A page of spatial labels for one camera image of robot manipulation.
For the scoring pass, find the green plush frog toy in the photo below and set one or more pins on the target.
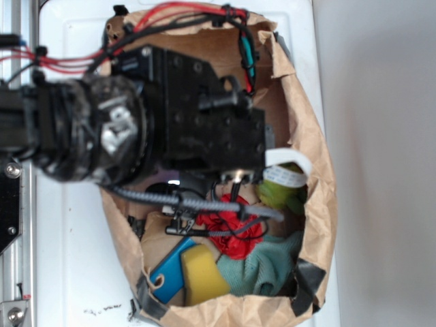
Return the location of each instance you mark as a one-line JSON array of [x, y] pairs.
[[283, 187]]

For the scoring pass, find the yellow sponge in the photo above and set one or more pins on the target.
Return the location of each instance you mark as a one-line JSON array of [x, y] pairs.
[[202, 278]]

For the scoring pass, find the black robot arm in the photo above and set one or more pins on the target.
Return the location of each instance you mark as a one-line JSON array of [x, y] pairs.
[[74, 130]]

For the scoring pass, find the black metal bracket plate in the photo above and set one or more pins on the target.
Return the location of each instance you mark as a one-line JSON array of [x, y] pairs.
[[11, 191]]

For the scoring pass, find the red crumpled paper ball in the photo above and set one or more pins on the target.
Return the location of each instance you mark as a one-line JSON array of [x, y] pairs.
[[232, 236]]

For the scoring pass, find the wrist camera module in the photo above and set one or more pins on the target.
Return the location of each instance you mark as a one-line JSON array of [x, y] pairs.
[[182, 221]]

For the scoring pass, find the blue plastic block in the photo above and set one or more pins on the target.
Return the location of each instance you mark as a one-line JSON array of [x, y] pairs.
[[167, 277]]

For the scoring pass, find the brown paper bag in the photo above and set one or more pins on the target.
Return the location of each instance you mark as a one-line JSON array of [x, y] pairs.
[[288, 110]]

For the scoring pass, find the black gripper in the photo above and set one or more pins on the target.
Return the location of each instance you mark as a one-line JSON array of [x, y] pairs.
[[190, 120]]

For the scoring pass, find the aluminium frame rail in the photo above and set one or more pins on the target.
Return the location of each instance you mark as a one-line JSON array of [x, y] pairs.
[[18, 263]]

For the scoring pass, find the teal cloth towel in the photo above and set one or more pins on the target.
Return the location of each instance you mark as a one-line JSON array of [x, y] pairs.
[[265, 270]]

